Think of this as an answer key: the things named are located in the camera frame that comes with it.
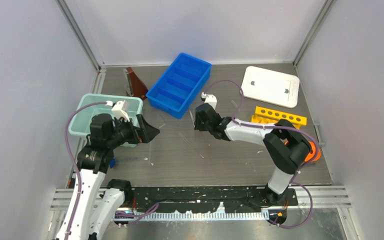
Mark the short clear glass tube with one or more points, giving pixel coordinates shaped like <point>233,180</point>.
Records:
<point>237,105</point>

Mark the blue divided plastic bin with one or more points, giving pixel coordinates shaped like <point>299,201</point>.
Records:
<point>179,85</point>

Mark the brown triangular stand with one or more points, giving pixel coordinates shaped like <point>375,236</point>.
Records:
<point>135,86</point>

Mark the vertical glass pipette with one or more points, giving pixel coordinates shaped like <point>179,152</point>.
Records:
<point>150,163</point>

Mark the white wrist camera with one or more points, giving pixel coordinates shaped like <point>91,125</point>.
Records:
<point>209,99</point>
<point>119,110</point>

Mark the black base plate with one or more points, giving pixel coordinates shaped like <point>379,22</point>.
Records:
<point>207,199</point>

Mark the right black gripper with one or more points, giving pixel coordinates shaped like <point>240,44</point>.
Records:
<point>197,125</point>

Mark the yellow test tube rack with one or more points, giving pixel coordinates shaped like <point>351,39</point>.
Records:
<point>264,115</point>

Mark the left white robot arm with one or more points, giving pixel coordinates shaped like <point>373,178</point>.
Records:
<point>86,219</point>

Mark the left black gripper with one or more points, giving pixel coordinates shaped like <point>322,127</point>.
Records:
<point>145,134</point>

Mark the white plastic tray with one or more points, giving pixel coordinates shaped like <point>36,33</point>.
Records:
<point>271,86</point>

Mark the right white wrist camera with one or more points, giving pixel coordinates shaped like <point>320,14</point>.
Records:
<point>209,99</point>

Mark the light green plastic tub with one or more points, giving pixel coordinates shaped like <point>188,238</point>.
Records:
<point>79,125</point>

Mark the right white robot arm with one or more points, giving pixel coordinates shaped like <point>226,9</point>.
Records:
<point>272,136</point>

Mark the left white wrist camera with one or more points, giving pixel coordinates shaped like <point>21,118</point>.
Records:
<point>119,110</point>

